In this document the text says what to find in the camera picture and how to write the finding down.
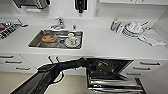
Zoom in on white kitchen counter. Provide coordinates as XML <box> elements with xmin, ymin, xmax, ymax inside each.
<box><xmin>0</xmin><ymin>16</ymin><xmax>168</xmax><ymax>76</ymax></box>

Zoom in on steel kitchen sink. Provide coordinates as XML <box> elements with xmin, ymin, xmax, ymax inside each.
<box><xmin>27</xmin><ymin>29</ymin><xmax>84</xmax><ymax>50</ymax></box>

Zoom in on white upper kitchen cabinets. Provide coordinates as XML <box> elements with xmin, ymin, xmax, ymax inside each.
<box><xmin>99</xmin><ymin>0</ymin><xmax>168</xmax><ymax>5</ymax></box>

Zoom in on steel dishwasher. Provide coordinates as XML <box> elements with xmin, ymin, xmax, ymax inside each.
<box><xmin>85</xmin><ymin>58</ymin><xmax>144</xmax><ymax>94</ymax></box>

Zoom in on white cup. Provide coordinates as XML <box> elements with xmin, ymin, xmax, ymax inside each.
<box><xmin>64</xmin><ymin>32</ymin><xmax>80</xmax><ymax>48</ymax></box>

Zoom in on blue dish soap bottle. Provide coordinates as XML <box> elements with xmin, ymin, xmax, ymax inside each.
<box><xmin>110</xmin><ymin>18</ymin><xmax>119</xmax><ymax>33</ymax></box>

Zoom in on orange bowl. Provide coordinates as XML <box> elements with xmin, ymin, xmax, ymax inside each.
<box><xmin>41</xmin><ymin>32</ymin><xmax>58</xmax><ymax>43</ymax></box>

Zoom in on chrome sink faucet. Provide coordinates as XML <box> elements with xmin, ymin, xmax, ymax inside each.
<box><xmin>50</xmin><ymin>17</ymin><xmax>66</xmax><ymax>31</ymax></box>

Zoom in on stack of white plates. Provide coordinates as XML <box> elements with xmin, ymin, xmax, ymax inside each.
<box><xmin>122</xmin><ymin>21</ymin><xmax>147</xmax><ymax>39</ymax></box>

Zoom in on black soap dispenser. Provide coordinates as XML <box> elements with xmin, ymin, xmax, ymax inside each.
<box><xmin>73</xmin><ymin>0</ymin><xmax>89</xmax><ymax>15</ymax></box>

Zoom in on dish drying rack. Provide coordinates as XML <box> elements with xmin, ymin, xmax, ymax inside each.
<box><xmin>0</xmin><ymin>21</ymin><xmax>18</xmax><ymax>41</ymax></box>

